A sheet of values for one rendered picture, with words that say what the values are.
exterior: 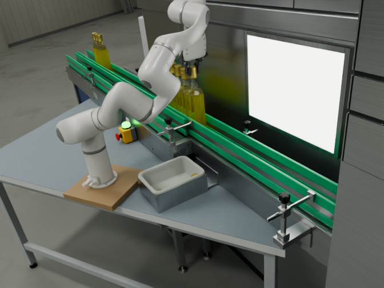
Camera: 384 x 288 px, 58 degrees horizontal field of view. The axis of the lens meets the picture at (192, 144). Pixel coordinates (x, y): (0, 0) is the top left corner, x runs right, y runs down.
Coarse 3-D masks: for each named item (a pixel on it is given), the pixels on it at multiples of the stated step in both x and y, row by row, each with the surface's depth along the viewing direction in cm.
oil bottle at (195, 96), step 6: (192, 90) 142; (198, 90) 143; (186, 96) 146; (192, 96) 142; (198, 96) 143; (192, 102) 144; (198, 102) 144; (204, 102) 146; (192, 108) 145; (198, 108) 145; (204, 108) 147; (192, 114) 147; (198, 114) 147; (204, 114) 148; (198, 120) 148; (204, 120) 149
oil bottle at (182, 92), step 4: (180, 88) 148; (184, 88) 146; (188, 88) 146; (180, 92) 149; (184, 92) 146; (180, 96) 150; (184, 96) 147; (180, 100) 152; (184, 100) 148; (184, 104) 150; (184, 108) 151; (184, 112) 152; (188, 112) 151; (188, 116) 151
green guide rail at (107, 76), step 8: (80, 56) 269; (88, 64) 256; (96, 72) 245; (104, 72) 227; (112, 80) 219; (120, 80) 205; (168, 112) 159; (176, 120) 155; (184, 120) 148; (184, 128) 151
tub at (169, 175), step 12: (180, 156) 146; (156, 168) 140; (168, 168) 143; (180, 168) 146; (192, 168) 141; (144, 180) 133; (156, 180) 142; (168, 180) 144; (180, 180) 143; (156, 192) 125
